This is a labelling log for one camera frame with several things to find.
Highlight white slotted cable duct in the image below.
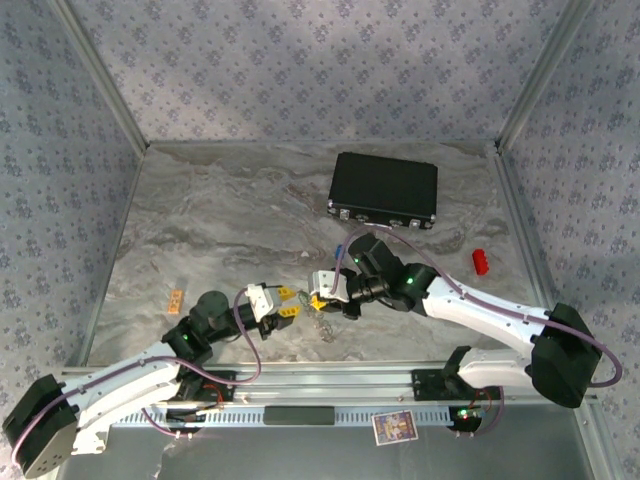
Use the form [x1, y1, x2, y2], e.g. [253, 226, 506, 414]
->
[144, 405, 484, 429]

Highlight black mount plate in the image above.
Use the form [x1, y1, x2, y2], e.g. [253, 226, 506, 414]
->
[411, 368, 504, 402]
[169, 370, 237, 403]

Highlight aluminium frame post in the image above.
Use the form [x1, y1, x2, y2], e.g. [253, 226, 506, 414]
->
[493, 0, 600, 152]

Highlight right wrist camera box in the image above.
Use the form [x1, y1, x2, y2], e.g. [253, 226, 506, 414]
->
[307, 269, 347, 301]

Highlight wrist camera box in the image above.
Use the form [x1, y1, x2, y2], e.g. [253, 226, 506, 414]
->
[244, 282, 281, 324]
[307, 269, 347, 301]

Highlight aluminium side rail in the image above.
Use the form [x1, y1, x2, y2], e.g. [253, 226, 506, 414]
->
[493, 147, 591, 369]
[64, 144, 151, 369]

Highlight black hard case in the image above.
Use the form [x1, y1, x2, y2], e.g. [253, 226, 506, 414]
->
[327, 151, 440, 232]

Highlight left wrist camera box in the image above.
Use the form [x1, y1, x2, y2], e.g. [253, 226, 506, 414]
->
[244, 282, 281, 324]

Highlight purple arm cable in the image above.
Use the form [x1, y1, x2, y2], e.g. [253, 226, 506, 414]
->
[332, 225, 625, 440]
[10, 290, 263, 471]

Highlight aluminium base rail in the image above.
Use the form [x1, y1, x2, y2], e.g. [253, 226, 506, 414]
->
[59, 363, 601, 405]

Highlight small card with picture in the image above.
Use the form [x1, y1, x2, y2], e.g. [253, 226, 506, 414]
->
[371, 409, 419, 446]

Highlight black left mount plate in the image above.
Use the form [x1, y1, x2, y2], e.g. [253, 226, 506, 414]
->
[169, 370, 237, 403]

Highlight white plastic bracket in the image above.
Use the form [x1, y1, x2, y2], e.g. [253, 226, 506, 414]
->
[74, 428, 109, 456]

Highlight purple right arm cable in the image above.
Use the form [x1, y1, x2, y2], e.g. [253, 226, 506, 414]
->
[332, 225, 625, 440]

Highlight black right mount plate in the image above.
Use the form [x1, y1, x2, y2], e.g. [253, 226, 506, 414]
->
[411, 368, 504, 402]

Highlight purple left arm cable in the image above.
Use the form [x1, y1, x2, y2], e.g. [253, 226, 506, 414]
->
[10, 290, 263, 471]

